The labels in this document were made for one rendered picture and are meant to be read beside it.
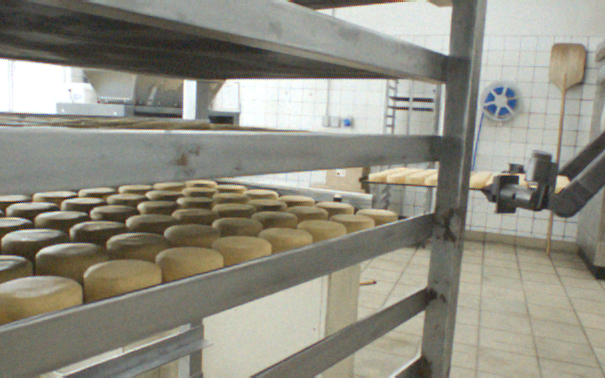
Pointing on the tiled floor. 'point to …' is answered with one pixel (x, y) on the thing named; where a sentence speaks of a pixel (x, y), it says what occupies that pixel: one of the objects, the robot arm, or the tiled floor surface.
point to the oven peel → (566, 75)
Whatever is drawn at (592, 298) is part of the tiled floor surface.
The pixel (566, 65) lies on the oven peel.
